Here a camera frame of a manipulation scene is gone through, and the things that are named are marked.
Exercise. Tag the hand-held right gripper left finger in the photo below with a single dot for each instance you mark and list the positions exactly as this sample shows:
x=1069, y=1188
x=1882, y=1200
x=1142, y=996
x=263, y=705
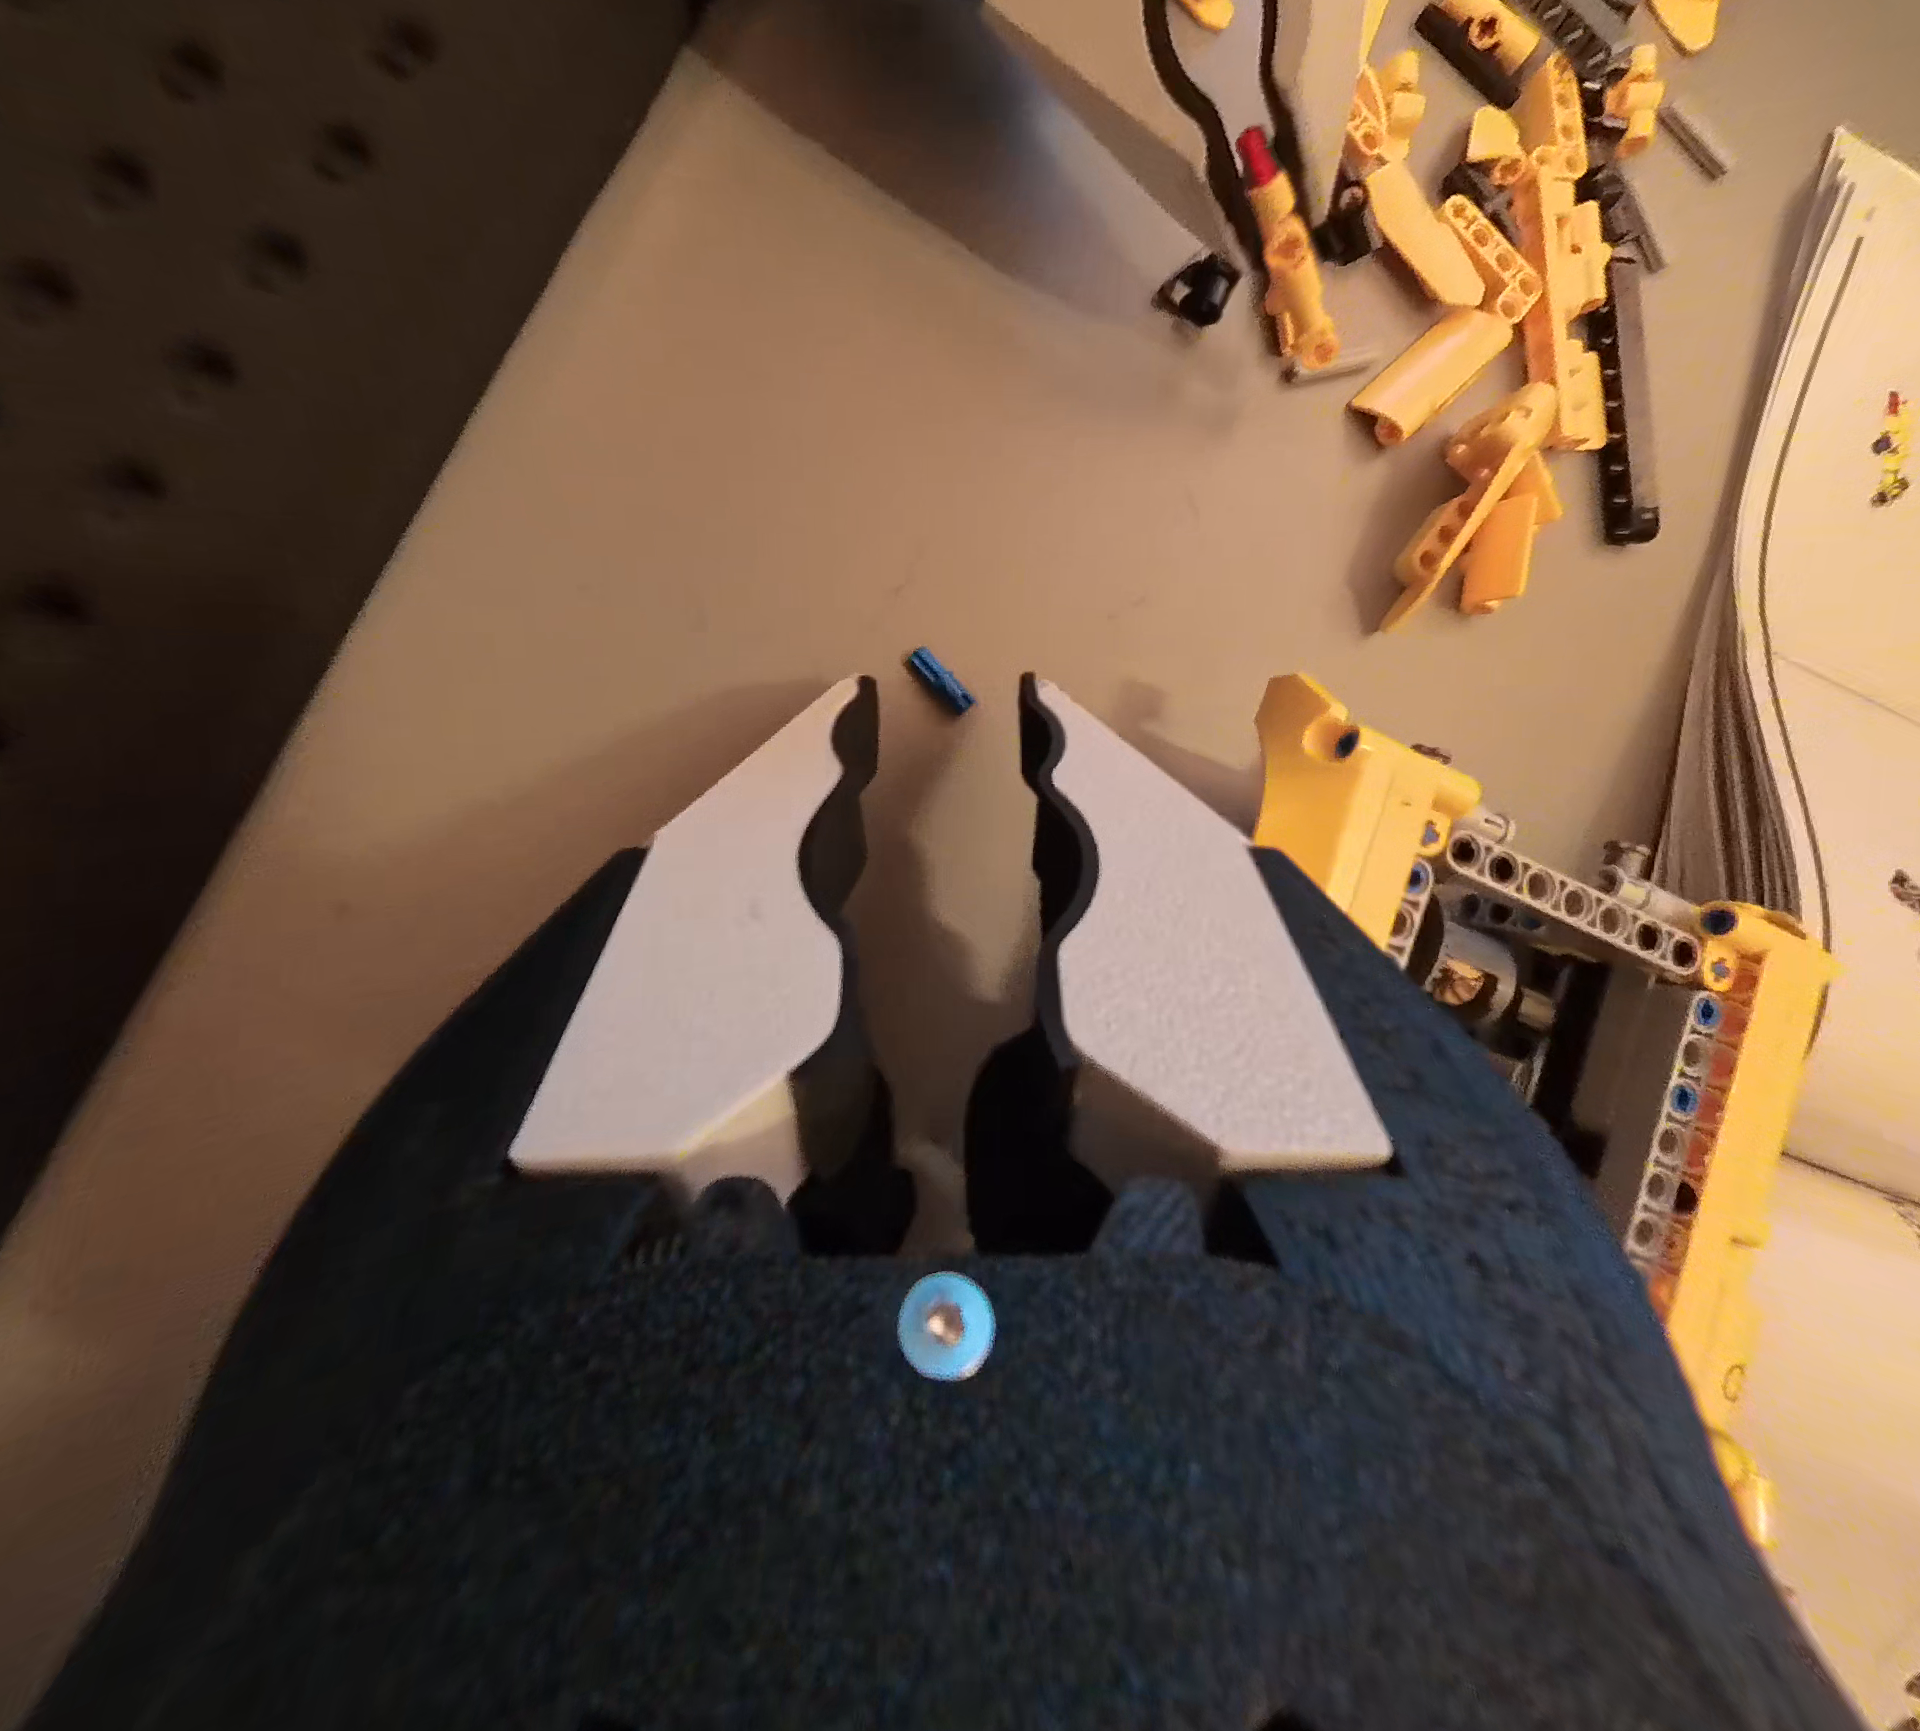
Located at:
x=690, y=996

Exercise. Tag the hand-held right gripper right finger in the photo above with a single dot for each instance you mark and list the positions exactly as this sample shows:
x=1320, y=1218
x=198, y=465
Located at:
x=1215, y=996

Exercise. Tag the red axle pin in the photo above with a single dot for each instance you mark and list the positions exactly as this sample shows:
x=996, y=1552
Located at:
x=1257, y=157

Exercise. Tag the yellow brick subassembly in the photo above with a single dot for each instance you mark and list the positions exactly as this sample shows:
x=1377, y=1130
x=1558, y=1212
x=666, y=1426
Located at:
x=1290, y=261

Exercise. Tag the short blue pin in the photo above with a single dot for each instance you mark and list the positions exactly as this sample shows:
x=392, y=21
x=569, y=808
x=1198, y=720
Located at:
x=941, y=683

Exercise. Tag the pile of yellow brick parts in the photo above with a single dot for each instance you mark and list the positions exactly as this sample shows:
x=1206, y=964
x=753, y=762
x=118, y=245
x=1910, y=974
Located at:
x=1441, y=367

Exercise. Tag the yellow toy brick car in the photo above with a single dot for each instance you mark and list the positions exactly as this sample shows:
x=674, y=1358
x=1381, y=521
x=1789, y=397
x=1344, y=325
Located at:
x=1754, y=1086

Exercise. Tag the grey desk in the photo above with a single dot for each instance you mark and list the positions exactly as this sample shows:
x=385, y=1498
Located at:
x=674, y=487

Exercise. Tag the small black clip piece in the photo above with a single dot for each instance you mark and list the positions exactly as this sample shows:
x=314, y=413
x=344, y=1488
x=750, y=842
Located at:
x=1200, y=291

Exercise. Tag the open instruction booklet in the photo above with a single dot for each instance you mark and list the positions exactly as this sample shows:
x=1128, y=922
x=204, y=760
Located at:
x=1830, y=563

